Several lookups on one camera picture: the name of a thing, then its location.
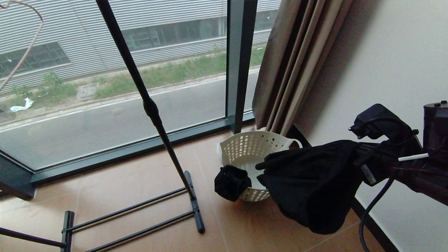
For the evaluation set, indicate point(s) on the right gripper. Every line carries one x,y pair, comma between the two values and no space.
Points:
379,164

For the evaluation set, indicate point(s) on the black shorts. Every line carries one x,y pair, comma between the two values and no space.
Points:
311,185

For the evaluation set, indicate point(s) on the white laundry basket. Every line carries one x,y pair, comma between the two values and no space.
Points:
253,175

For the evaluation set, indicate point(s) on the black clothes rack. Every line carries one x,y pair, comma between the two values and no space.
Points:
151,108

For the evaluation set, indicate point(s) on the pink clothes hanger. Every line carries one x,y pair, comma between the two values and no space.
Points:
33,45

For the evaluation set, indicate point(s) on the beige curtain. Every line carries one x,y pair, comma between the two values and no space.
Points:
280,70

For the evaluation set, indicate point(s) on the black garment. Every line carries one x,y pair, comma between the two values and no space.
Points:
231,183

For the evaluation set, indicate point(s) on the window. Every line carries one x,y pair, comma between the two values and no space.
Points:
241,52

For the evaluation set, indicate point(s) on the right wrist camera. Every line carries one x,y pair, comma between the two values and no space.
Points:
378,119

